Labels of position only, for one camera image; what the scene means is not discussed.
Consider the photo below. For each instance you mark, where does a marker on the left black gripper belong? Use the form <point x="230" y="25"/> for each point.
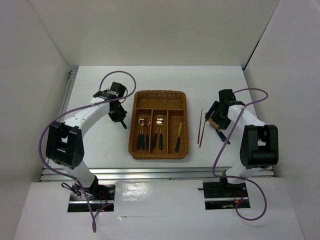
<point x="121" y="115"/>

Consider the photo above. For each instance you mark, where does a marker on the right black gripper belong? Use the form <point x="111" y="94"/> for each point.
<point x="223" y="124"/>

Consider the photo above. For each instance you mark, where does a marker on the gold spoon pile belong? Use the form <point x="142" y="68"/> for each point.
<point x="142" y="134"/>

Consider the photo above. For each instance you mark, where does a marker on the gold knife pile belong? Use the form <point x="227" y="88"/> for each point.
<point x="177" y="146"/>
<point x="213" y="125"/>

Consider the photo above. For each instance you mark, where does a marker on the gold spoon green handle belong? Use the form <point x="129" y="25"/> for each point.
<point x="138" y="145"/>
<point x="147" y="139"/>

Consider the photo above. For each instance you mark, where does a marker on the gold knife green handle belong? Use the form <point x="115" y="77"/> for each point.
<point x="161" y="133"/>

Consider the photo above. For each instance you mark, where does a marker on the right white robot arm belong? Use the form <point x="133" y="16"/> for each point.
<point x="259" y="147"/>

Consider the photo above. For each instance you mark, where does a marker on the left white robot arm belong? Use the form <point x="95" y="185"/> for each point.
<point x="65" y="145"/>

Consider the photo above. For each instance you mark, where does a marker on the left copper chopstick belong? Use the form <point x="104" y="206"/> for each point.
<point x="199" y="129"/>

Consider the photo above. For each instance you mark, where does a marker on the copper chopstick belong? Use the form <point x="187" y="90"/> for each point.
<point x="199" y="129"/>
<point x="202" y="134"/>

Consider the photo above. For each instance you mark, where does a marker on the right copper chopstick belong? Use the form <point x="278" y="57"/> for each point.
<point x="202" y="134"/>

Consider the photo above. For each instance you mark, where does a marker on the brown wicker cutlery tray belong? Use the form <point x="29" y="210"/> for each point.
<point x="172" y="106"/>

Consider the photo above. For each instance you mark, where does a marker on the aluminium left side rail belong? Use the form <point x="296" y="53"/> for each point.
<point x="69" y="87"/>

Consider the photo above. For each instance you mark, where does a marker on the aluminium table front rail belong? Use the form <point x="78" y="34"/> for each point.
<point x="148" y="174"/>

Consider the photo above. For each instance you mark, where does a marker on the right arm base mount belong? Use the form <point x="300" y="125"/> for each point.
<point x="219" y="197"/>

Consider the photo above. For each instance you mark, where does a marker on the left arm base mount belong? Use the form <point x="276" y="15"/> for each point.
<point x="103" y="200"/>

